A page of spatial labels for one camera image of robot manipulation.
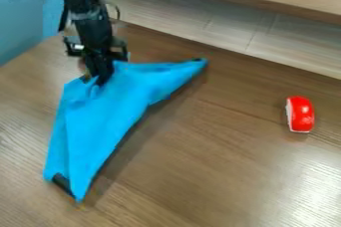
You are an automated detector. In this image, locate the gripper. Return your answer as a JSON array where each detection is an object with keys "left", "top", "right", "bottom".
[{"left": 62, "top": 18, "right": 131, "bottom": 87}]

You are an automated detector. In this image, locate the blue cloth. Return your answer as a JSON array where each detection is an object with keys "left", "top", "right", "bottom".
[{"left": 42, "top": 57, "right": 209, "bottom": 203}]

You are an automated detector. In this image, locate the red and white toy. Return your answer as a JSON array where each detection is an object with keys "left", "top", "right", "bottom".
[{"left": 283, "top": 95, "right": 317, "bottom": 134}]

